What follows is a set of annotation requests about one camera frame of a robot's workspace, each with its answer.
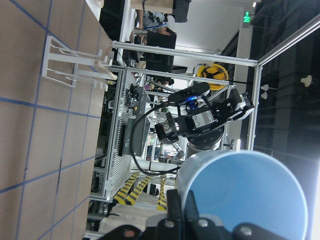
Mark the green exit sign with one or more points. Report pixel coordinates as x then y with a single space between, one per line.
247 17

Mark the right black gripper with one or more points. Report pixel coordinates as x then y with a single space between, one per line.
202 125

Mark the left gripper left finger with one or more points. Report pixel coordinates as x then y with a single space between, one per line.
179 219

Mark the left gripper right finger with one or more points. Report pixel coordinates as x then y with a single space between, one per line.
249 231

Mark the light blue cup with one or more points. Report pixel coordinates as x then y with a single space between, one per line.
245 187

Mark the yellow hard hat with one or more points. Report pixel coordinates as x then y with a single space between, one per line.
213 71

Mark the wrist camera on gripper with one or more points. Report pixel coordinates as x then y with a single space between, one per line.
189 93

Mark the white wire cup rack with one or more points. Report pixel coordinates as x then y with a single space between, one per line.
87 68

